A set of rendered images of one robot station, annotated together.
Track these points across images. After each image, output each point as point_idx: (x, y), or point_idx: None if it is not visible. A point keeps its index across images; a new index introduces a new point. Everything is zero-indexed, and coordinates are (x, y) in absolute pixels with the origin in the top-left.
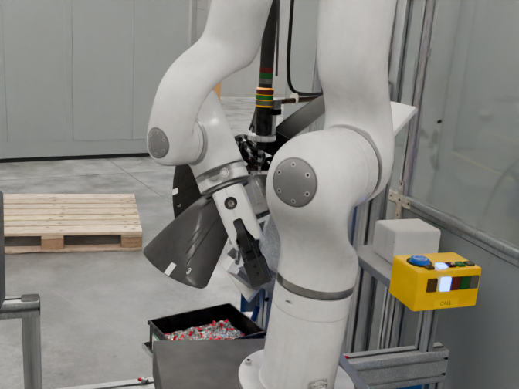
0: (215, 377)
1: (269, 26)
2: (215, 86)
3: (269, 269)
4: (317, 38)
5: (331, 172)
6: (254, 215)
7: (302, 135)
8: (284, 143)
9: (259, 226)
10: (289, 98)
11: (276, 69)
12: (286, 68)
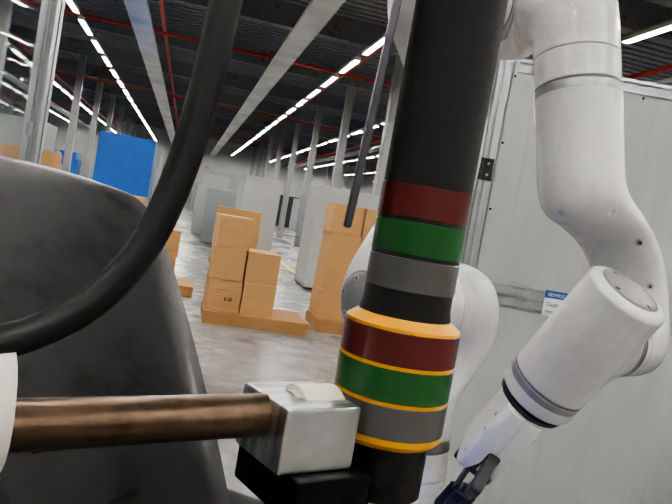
0: None
1: None
2: (582, 250)
3: (440, 493)
4: (478, 171)
5: None
6: (488, 402)
7: (475, 268)
8: (489, 282)
9: (473, 427)
10: (102, 396)
11: (359, 188)
12: (206, 144)
